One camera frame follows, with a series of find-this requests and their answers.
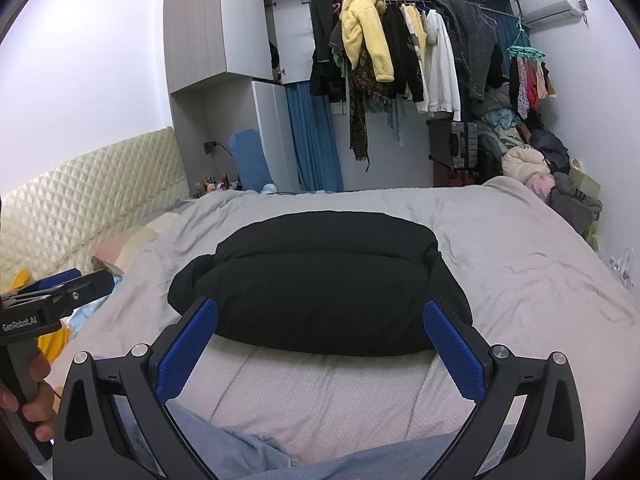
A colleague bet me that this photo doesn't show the row of hanging socks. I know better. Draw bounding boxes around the row of hanging socks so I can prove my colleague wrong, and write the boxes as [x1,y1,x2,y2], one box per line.
[509,55,557,118]

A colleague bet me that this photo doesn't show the dark grey knit sweater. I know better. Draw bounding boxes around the dark grey knit sweater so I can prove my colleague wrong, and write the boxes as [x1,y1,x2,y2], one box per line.
[442,0,503,101]

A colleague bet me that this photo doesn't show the black hanging jacket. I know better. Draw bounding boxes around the black hanging jacket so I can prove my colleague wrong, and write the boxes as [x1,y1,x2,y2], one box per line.
[382,2,426,101]

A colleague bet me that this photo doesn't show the pile of clothes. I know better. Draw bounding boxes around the pile of clothes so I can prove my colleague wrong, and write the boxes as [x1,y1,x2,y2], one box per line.
[480,85,603,236]

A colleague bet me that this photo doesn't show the blue curtain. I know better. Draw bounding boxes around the blue curtain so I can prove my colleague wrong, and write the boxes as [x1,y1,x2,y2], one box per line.
[285,82,345,193]

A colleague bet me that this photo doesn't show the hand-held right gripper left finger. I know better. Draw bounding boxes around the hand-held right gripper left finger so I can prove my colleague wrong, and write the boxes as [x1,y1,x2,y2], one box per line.
[51,295,221,480]

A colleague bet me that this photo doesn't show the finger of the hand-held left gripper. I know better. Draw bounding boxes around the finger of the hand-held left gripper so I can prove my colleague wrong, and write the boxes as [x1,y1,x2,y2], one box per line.
[47,269,117,311]
[0,267,83,301]

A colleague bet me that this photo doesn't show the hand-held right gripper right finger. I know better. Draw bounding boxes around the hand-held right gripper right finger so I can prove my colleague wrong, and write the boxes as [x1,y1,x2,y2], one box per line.
[421,296,587,480]

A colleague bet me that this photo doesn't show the black hanging coat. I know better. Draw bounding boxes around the black hanging coat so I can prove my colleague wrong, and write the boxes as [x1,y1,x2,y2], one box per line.
[309,0,346,98]

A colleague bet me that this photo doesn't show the leopard print scarf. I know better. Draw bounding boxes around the leopard print scarf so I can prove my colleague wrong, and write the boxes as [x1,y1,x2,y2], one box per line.
[347,55,388,173]

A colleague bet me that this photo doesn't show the pink fleece garment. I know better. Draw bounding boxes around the pink fleece garment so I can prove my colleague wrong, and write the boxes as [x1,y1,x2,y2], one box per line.
[525,172,556,201]

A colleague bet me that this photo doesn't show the green clip hanger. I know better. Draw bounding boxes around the green clip hanger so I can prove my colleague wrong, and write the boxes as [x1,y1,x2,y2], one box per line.
[507,17,551,61]

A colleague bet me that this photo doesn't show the group of small bottles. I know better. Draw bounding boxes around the group of small bottles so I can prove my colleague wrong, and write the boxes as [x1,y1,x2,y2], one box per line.
[192,174,241,195]

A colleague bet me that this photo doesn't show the pale teal scarf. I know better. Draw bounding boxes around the pale teal scarf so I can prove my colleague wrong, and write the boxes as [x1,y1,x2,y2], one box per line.
[385,97,407,147]

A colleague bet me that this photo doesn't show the white dotted bed sheet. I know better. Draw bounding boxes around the white dotted bed sheet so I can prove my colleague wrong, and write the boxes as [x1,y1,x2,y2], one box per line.
[165,330,531,466]

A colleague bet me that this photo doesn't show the white clothes hangers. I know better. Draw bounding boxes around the white clothes hangers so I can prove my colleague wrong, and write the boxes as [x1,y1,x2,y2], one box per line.
[607,249,636,288]

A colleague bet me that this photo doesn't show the person's blue denim pants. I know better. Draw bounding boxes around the person's blue denim pants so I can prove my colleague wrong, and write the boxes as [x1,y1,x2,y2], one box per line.
[165,402,523,480]

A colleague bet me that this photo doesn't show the cream printed shirt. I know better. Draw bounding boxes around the cream printed shirt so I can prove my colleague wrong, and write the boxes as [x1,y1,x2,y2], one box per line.
[402,5,430,113]

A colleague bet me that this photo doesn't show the cream quilted headboard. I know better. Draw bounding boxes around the cream quilted headboard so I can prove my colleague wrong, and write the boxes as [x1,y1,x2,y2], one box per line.
[0,126,190,281]

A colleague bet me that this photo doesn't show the cream fleece garment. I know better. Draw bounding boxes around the cream fleece garment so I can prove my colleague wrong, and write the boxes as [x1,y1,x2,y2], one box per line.
[501,146,551,183]

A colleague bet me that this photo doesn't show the light blue cloth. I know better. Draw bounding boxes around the light blue cloth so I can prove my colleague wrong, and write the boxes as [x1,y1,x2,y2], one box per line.
[67,272,125,332]

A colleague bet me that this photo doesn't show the blue padded board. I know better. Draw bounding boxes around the blue padded board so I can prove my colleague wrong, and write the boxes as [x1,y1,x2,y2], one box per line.
[228,130,275,193]

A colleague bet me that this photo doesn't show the grey suitcase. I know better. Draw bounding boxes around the grey suitcase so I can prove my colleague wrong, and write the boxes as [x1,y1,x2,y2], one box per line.
[427,119,481,171]

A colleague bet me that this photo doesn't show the grey wardrobe cabinet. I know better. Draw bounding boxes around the grey wardrobe cabinet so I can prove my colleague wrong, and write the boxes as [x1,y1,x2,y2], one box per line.
[164,0,303,193]

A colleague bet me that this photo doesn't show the pastel checked pillow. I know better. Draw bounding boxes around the pastel checked pillow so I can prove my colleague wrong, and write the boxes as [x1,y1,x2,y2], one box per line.
[92,222,166,281]

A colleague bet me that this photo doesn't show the white hoodie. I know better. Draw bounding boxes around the white hoodie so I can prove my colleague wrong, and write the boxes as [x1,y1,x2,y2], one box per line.
[425,9,462,116]

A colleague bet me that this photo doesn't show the yellow fleece jacket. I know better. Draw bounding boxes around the yellow fleece jacket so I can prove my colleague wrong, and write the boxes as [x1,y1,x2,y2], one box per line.
[340,0,393,83]

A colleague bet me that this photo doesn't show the green box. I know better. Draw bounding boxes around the green box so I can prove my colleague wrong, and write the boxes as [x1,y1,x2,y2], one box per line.
[569,157,601,201]

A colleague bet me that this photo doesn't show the white air conditioner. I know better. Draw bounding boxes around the white air conditioner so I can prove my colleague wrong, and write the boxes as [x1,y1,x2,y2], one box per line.
[515,0,591,26]

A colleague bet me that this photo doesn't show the person's left hand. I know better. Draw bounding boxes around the person's left hand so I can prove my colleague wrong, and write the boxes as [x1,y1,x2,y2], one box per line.
[20,347,57,442]

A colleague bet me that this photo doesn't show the black puffer jacket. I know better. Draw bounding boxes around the black puffer jacket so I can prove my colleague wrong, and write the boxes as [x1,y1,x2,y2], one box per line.
[167,211,475,358]

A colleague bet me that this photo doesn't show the bed with grey sheet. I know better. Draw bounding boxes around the bed with grey sheet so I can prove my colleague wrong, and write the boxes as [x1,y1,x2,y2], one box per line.
[50,176,640,480]

